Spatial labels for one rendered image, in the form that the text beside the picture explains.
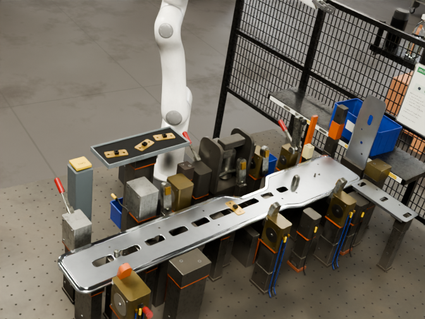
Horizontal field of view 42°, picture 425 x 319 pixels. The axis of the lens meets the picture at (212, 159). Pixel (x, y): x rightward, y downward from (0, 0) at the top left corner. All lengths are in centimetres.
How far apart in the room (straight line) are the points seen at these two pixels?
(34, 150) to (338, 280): 255
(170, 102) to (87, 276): 86
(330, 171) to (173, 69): 84
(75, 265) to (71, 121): 281
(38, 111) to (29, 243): 245
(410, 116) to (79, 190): 157
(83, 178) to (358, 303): 120
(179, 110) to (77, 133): 218
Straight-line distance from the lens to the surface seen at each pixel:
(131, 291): 172
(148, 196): 201
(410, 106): 277
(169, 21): 218
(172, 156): 254
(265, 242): 216
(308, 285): 239
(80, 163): 205
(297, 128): 246
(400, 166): 271
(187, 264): 186
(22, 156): 418
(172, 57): 229
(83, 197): 211
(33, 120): 461
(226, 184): 235
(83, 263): 189
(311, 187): 241
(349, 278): 249
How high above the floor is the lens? 232
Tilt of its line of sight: 33 degrees down
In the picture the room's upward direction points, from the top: 10 degrees clockwise
